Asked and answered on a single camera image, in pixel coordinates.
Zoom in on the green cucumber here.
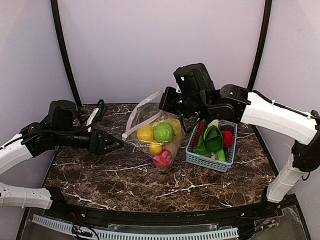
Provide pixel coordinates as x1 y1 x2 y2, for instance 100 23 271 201
223 148 230 162

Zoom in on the white vegetable in basket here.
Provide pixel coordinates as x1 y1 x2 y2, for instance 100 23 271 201
211 152 216 160

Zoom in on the green leafy vegetable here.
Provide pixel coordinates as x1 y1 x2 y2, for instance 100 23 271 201
203 119 223 152

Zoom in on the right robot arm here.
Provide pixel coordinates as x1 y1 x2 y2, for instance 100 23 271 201
159 63 320 203

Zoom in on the orange yellow mango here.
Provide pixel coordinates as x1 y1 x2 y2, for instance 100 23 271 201
148 142 163 155

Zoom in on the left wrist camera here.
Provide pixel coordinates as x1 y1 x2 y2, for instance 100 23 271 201
85 99 108 132

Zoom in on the black frame post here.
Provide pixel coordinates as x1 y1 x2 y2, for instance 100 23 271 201
50 0 83 109
247 0 273 91

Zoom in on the red apple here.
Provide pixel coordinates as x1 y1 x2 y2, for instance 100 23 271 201
152 149 173 168

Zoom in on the light blue plastic basket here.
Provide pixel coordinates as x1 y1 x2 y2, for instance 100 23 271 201
185 120 238 173

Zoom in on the red chili pepper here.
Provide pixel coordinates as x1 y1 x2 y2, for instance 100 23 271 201
192 121 204 148

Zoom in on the clear zip top bag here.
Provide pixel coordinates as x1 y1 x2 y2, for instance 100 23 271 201
122 89 185 172

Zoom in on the yellow lemon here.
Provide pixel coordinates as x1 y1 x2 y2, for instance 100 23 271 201
136 124 154 144

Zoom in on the green bitter gourd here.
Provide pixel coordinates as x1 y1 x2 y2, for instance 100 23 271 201
215 148 226 162

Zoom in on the left black frame post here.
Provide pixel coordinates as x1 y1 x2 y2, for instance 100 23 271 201
50 0 83 109

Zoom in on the yellow white napa cabbage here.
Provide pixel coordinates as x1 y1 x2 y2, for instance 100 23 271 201
152 118 183 160

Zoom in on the white slotted cable duct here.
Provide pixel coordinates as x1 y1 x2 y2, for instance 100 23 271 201
32 214 239 240

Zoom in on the right black frame post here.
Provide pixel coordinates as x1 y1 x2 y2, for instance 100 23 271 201
247 0 273 91

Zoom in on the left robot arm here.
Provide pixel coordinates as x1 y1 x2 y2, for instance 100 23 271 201
0 99 124 210

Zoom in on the black front rail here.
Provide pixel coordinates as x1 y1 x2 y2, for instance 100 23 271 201
44 194 298 228

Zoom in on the green apple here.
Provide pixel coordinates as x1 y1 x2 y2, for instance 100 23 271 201
153 122 174 144

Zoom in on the green bell pepper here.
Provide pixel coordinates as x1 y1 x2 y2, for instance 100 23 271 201
192 146 212 158

